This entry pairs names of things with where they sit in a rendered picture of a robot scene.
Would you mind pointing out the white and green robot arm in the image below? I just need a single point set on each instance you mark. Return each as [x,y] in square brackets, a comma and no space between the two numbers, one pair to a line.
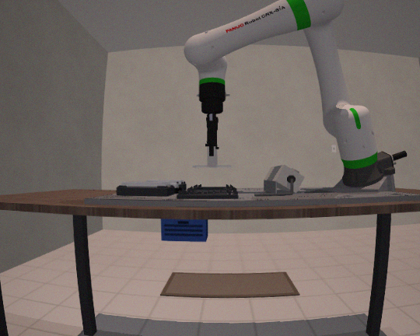
[351,124]

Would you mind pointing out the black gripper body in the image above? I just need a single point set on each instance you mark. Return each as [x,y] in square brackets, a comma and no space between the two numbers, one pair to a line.
[212,107]

